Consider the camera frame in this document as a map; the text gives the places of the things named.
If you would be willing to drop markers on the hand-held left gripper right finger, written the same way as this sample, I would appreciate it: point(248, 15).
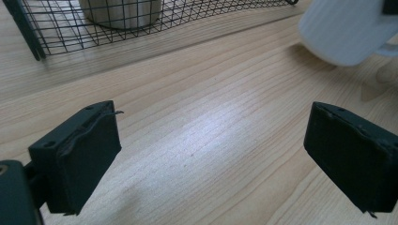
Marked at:
point(353, 156)

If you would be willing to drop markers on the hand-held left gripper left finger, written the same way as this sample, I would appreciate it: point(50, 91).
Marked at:
point(81, 159)

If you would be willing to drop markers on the white mug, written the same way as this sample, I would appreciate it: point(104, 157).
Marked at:
point(344, 31)

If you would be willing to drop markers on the stainless steel tumbler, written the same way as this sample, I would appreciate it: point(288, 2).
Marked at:
point(120, 14)

